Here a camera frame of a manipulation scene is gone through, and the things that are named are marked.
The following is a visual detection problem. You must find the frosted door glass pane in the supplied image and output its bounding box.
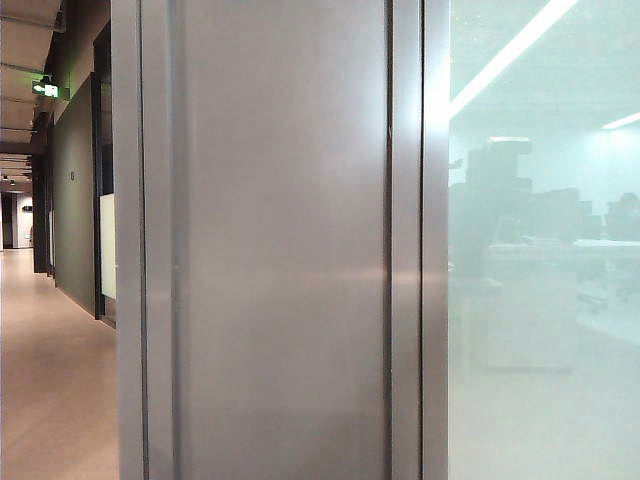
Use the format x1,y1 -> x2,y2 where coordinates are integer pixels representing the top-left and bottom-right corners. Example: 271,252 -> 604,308
98,193 -> 117,301

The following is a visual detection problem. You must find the green illuminated exit sign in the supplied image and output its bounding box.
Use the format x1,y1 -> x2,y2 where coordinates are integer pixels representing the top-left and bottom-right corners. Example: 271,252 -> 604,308
31,74 -> 71,101

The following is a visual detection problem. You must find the black corridor door frame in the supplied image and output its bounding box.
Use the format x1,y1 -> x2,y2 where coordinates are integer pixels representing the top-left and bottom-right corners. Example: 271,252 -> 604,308
31,112 -> 57,278
89,24 -> 118,327

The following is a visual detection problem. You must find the gray ceiling pipe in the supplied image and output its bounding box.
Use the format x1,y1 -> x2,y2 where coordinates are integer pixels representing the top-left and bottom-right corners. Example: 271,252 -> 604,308
51,0 -> 69,37

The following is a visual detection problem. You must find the gray metal partition column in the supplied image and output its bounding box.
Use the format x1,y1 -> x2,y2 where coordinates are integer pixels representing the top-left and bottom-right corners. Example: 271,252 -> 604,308
110,0 -> 450,480

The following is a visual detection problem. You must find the frosted glass partition panel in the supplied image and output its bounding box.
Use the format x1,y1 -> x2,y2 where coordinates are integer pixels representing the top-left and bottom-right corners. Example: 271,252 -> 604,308
448,0 -> 640,480

